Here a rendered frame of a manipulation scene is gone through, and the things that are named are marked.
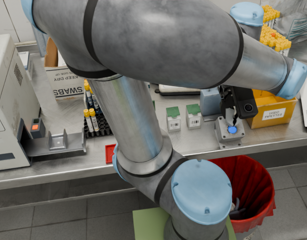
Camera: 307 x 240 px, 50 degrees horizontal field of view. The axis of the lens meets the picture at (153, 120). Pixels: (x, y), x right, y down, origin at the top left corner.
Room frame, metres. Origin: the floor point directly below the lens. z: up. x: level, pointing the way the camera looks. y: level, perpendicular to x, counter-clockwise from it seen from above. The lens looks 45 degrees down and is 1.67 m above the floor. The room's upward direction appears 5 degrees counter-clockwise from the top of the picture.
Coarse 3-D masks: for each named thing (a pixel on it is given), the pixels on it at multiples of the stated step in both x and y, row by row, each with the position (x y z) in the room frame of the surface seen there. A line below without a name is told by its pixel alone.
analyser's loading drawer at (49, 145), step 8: (48, 136) 0.68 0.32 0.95; (56, 136) 0.70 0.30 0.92; (64, 136) 0.68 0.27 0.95; (72, 136) 0.70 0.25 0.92; (80, 136) 0.70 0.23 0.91; (24, 144) 0.69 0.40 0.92; (32, 144) 0.68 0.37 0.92; (40, 144) 0.68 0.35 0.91; (48, 144) 0.65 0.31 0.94; (56, 144) 0.68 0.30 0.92; (64, 144) 0.65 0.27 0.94; (72, 144) 0.67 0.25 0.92; (80, 144) 0.67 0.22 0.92; (32, 152) 0.65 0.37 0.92; (40, 152) 0.65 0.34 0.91; (48, 152) 0.65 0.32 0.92; (56, 152) 0.65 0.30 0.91
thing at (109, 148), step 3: (111, 144) 0.68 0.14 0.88; (114, 144) 0.68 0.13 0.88; (105, 147) 0.67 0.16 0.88; (108, 147) 0.68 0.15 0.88; (111, 147) 0.68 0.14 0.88; (114, 147) 0.68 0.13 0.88; (105, 150) 0.66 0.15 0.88; (108, 150) 0.67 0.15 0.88; (111, 150) 0.66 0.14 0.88; (105, 153) 0.65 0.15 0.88; (108, 153) 0.65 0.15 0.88; (111, 153) 0.65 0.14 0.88; (114, 153) 0.65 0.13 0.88; (105, 156) 0.64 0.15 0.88; (108, 156) 0.64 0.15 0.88; (111, 156) 0.64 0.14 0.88; (108, 159) 0.63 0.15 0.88; (111, 159) 0.63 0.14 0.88; (108, 162) 0.62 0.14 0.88; (111, 162) 0.62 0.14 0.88
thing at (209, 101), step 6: (204, 90) 0.79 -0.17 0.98; (210, 90) 0.79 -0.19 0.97; (216, 90) 0.79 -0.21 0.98; (204, 96) 0.77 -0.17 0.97; (210, 96) 0.77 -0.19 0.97; (216, 96) 0.77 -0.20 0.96; (204, 102) 0.77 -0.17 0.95; (210, 102) 0.77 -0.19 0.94; (216, 102) 0.77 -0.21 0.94; (204, 108) 0.77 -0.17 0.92; (210, 108) 0.77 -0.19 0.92; (216, 108) 0.77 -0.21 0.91; (204, 114) 0.77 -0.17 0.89; (210, 114) 0.77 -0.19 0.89; (216, 114) 0.77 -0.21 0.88; (204, 120) 0.75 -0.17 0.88
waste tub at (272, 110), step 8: (256, 96) 0.84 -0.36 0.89; (264, 96) 0.84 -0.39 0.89; (272, 96) 0.84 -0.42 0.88; (264, 104) 0.80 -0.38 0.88; (272, 104) 0.71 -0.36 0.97; (280, 104) 0.71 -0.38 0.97; (288, 104) 0.71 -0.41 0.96; (264, 112) 0.71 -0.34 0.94; (272, 112) 0.71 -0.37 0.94; (280, 112) 0.71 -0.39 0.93; (288, 112) 0.71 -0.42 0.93; (248, 120) 0.73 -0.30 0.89; (256, 120) 0.70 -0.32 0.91; (264, 120) 0.71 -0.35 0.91; (272, 120) 0.71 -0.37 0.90; (280, 120) 0.71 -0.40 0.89; (288, 120) 0.71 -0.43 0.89; (256, 128) 0.70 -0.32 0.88
